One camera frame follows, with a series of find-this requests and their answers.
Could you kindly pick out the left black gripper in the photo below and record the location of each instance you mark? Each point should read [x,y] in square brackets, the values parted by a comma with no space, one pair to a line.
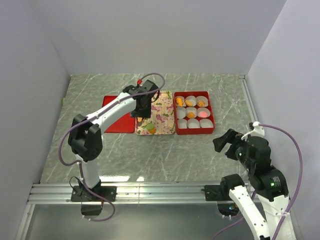
[146,114]

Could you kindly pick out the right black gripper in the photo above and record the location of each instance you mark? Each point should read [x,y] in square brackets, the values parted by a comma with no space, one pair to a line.
[219,142]

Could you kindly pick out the green macaron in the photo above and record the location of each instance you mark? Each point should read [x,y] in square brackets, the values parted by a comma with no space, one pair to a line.
[150,126]

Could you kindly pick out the pink macaron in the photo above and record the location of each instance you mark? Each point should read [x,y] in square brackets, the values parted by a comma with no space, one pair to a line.
[203,114]

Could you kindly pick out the orange fish cookie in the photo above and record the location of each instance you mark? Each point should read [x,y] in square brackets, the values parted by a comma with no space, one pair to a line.
[179,102]

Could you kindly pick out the orange swirl cookie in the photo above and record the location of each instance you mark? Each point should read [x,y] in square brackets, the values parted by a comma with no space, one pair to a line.
[201,103]

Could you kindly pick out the round yellow biscuit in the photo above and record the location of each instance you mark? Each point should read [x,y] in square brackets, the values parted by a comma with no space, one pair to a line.
[189,103]

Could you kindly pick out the orange flower cookie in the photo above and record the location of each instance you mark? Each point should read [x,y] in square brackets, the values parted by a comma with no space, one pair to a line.
[190,115]

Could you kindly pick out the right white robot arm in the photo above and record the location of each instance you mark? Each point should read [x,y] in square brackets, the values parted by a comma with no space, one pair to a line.
[265,211]

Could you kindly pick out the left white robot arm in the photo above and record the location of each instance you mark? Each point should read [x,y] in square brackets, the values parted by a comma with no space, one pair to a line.
[85,137]

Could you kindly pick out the floral tray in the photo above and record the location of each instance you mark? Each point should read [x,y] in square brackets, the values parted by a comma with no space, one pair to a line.
[162,116]

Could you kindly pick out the red box lid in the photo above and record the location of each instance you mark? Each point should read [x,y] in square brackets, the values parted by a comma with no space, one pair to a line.
[120,122]

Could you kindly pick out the white paper cup top left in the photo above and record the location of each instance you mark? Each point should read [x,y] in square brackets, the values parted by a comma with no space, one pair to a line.
[184,104]

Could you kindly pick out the white paper cup bottom middle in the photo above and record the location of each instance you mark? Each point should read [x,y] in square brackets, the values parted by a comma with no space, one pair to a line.
[193,123]

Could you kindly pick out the white paper cup middle right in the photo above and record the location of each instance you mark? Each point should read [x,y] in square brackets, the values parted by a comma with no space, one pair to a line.
[203,109]

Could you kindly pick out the white paper cup middle left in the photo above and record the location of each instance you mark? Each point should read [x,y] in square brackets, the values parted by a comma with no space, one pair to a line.
[181,112]

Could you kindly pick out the red cookie box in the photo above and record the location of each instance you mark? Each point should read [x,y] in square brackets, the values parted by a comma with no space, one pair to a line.
[195,131]

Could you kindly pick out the white paper cup bottom left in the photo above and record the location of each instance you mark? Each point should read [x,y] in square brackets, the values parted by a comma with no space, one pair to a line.
[182,123]

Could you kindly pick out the white paper cup centre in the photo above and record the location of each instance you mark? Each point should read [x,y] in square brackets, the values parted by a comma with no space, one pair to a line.
[191,109]

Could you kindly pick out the white paper cup top middle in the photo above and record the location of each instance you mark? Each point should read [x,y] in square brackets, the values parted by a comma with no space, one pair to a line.
[192,99]

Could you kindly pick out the white paper cup top right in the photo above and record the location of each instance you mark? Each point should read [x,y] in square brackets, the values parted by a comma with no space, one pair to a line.
[202,98]

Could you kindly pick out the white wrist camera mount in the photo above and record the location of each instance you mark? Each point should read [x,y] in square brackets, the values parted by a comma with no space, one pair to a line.
[255,131]

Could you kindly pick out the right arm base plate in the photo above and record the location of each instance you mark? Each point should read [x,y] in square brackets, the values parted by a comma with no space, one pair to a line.
[213,193]

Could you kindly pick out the aluminium rail right side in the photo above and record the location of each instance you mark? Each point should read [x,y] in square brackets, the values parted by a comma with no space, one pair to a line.
[248,99]

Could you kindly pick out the aluminium rail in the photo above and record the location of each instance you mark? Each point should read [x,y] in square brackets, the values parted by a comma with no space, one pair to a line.
[248,99]
[127,193]

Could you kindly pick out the aluminium rail front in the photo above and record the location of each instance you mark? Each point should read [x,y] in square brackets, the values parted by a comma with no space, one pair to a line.
[127,193]

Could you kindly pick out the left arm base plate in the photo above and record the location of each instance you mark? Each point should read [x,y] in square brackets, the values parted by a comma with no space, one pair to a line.
[80,194]

